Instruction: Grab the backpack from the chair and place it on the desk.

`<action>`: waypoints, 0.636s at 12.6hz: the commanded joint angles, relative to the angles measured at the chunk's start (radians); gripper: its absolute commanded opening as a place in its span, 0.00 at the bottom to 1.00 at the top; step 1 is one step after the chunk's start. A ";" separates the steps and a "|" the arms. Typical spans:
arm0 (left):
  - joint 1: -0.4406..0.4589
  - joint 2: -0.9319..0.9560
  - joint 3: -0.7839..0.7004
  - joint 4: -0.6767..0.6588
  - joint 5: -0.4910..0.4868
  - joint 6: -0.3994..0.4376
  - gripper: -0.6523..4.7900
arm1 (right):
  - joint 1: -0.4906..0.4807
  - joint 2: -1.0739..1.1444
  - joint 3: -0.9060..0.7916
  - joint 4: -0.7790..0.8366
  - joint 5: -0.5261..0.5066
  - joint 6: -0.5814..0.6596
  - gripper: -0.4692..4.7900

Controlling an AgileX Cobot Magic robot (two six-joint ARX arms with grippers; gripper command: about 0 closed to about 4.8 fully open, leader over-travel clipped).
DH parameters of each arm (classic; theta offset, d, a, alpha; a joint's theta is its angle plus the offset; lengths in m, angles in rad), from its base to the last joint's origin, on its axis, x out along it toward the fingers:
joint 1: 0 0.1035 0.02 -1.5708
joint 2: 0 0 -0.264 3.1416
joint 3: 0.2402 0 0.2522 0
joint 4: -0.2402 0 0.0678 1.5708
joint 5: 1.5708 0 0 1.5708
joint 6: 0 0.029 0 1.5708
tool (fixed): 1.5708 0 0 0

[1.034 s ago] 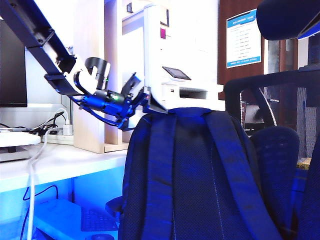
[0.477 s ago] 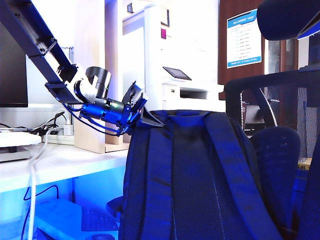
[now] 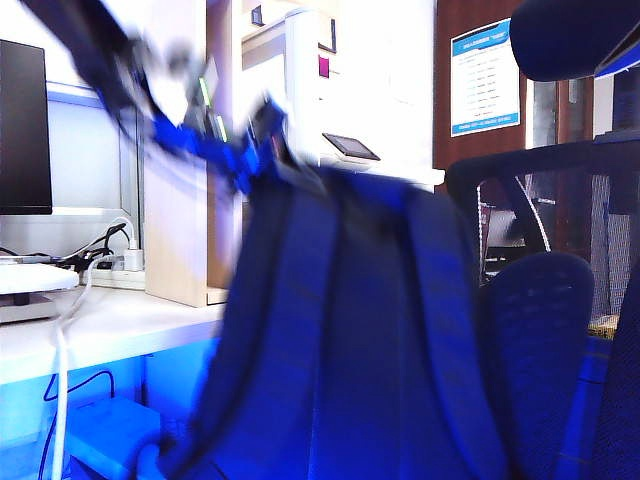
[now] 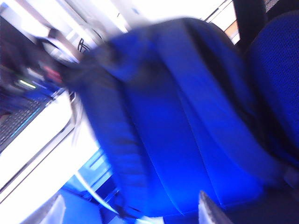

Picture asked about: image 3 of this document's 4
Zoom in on white monitor base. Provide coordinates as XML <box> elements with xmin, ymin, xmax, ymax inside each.
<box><xmin>0</xmin><ymin>261</ymin><xmax>81</xmax><ymax>324</ymax></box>

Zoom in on black computer monitor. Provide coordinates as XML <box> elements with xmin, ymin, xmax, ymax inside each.
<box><xmin>0</xmin><ymin>38</ymin><xmax>54</xmax><ymax>216</ymax></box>

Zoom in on thin blue cable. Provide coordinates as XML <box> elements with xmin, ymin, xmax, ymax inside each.
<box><xmin>41</xmin><ymin>368</ymin><xmax>116</xmax><ymax>480</ymax></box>

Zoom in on blue box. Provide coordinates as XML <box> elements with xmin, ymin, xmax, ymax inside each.
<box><xmin>63</xmin><ymin>396</ymin><xmax>162</xmax><ymax>480</ymax></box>

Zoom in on white office printer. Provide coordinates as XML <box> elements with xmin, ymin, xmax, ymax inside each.
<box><xmin>283</xmin><ymin>7</ymin><xmax>446</xmax><ymax>194</ymax></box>

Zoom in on brown wooden door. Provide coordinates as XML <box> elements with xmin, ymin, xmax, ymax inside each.
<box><xmin>433</xmin><ymin>0</ymin><xmax>529</xmax><ymax>172</ymax></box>

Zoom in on light desk partition panel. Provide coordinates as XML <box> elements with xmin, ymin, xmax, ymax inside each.
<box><xmin>45</xmin><ymin>82</ymin><xmax>142</xmax><ymax>212</ymax></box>

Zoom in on blue mesh lumbar cushion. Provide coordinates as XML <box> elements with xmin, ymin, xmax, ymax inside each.
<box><xmin>585</xmin><ymin>294</ymin><xmax>640</xmax><ymax>480</ymax></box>
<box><xmin>478</xmin><ymin>251</ymin><xmax>597</xmax><ymax>480</ymax></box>

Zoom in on dark blue backpack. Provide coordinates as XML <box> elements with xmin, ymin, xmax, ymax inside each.
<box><xmin>153</xmin><ymin>163</ymin><xmax>507</xmax><ymax>480</ymax></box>

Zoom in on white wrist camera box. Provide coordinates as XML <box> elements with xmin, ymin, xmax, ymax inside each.
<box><xmin>169</xmin><ymin>42</ymin><xmax>231</xmax><ymax>144</ymax></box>

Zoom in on black mesh office chair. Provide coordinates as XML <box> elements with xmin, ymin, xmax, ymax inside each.
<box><xmin>444</xmin><ymin>138</ymin><xmax>640</xmax><ymax>321</ymax></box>

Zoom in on dark chair headrest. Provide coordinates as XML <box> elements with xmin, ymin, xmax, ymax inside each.
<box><xmin>508</xmin><ymin>0</ymin><xmax>640</xmax><ymax>82</ymax></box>

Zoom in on thick white cable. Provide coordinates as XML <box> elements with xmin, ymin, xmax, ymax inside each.
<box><xmin>50</xmin><ymin>249</ymin><xmax>109</xmax><ymax>480</ymax></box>

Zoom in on white plug charger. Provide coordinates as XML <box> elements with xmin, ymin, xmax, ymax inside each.
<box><xmin>123</xmin><ymin>242</ymin><xmax>145</xmax><ymax>272</ymax></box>

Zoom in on blue white wall poster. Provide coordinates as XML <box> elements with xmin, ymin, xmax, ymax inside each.
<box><xmin>449</xmin><ymin>18</ymin><xmax>522</xmax><ymax>139</ymax></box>

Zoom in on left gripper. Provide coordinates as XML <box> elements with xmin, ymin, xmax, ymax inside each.
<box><xmin>149</xmin><ymin>94</ymin><xmax>295</xmax><ymax>197</ymax></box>

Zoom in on white power strip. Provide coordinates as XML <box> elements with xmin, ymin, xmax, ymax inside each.
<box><xmin>92</xmin><ymin>255</ymin><xmax>147</xmax><ymax>292</ymax></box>

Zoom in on light wooden cabinet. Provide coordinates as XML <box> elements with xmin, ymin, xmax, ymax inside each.
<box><xmin>143</xmin><ymin>0</ymin><xmax>247</xmax><ymax>309</ymax></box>

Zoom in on black cable bundle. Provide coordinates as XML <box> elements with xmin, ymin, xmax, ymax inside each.
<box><xmin>0</xmin><ymin>222</ymin><xmax>129</xmax><ymax>274</ymax></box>

